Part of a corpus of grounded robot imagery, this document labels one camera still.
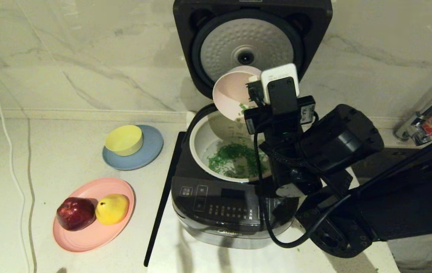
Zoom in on white inner pot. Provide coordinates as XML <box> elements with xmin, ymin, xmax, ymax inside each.
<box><xmin>189</xmin><ymin>110</ymin><xmax>273</xmax><ymax>183</ymax></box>

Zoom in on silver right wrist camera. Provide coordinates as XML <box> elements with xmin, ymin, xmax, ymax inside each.
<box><xmin>246</xmin><ymin>63</ymin><xmax>300</xmax><ymax>108</ymax></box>

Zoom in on pink bowl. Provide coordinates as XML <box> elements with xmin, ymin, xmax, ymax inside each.
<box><xmin>212</xmin><ymin>65</ymin><xmax>264</xmax><ymax>122</ymax></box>

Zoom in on grey rag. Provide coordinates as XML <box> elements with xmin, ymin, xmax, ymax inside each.
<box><xmin>386</xmin><ymin>231</ymin><xmax>432</xmax><ymax>271</ymax></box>

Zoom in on pink plate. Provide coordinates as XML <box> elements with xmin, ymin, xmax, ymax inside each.
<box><xmin>52</xmin><ymin>177</ymin><xmax>136</xmax><ymax>253</ymax></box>

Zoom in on black rice cooker lid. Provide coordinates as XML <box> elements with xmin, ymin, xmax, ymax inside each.
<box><xmin>173</xmin><ymin>0</ymin><xmax>333</xmax><ymax>100</ymax></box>

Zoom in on yellow bowl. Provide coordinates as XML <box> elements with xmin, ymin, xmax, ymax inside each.
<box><xmin>104</xmin><ymin>125</ymin><xmax>144</xmax><ymax>157</ymax></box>

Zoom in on chrome faucet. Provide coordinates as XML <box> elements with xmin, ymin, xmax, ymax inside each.
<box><xmin>393</xmin><ymin>74</ymin><xmax>432</xmax><ymax>147</ymax></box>

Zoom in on black rice cooker body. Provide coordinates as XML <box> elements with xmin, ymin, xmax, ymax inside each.
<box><xmin>170</xmin><ymin>102</ymin><xmax>300</xmax><ymax>250</ymax></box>

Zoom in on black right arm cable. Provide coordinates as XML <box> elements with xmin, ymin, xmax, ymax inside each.
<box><xmin>253</xmin><ymin>127</ymin><xmax>432</xmax><ymax>249</ymax></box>

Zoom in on yellow pear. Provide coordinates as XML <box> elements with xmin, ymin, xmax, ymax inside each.
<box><xmin>95</xmin><ymin>194</ymin><xmax>130</xmax><ymax>225</ymax></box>

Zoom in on red apple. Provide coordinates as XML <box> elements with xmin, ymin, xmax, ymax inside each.
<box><xmin>56</xmin><ymin>197</ymin><xmax>96</xmax><ymax>232</ymax></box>

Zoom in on green chopped bits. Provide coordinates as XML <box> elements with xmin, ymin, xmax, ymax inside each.
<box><xmin>207</xmin><ymin>102</ymin><xmax>269</xmax><ymax>179</ymax></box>

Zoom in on blue plate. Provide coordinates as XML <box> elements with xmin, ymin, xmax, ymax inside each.
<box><xmin>102</xmin><ymin>124</ymin><xmax>164</xmax><ymax>171</ymax></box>

